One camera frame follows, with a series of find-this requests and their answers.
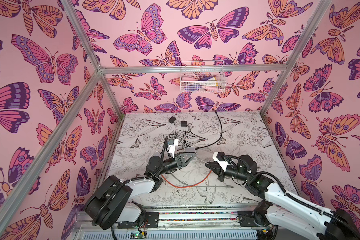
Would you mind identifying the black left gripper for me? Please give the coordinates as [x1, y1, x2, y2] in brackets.
[155, 154, 194, 179]

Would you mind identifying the white network switch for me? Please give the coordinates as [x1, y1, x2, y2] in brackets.
[151, 151, 162, 159]
[183, 147, 196, 153]

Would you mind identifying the red ethernet cable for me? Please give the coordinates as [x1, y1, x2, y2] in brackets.
[160, 169, 213, 189]

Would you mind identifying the black ethernet cable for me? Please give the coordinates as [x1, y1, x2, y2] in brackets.
[194, 110, 223, 151]

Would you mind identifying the black power adapter cable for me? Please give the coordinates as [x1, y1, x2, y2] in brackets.
[161, 122, 181, 151]

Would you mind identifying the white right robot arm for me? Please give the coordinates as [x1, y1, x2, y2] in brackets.
[205, 152, 360, 240]

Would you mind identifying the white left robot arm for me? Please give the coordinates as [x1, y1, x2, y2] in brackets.
[84, 152, 197, 230]

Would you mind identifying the black power adapter left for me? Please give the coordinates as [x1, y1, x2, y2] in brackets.
[169, 117, 176, 124]

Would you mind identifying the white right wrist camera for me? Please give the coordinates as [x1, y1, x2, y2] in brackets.
[213, 152, 230, 172]

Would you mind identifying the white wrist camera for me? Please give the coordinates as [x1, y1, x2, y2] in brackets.
[213, 152, 230, 172]
[167, 139, 179, 157]

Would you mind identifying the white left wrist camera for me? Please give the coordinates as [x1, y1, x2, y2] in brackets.
[167, 139, 179, 157]

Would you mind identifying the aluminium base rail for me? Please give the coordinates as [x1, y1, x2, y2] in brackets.
[70, 207, 285, 240]

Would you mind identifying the grey slotted cable duct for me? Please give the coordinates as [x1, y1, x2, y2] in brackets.
[116, 229, 259, 240]

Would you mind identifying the wire basket on wall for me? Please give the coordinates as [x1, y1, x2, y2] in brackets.
[179, 61, 227, 94]

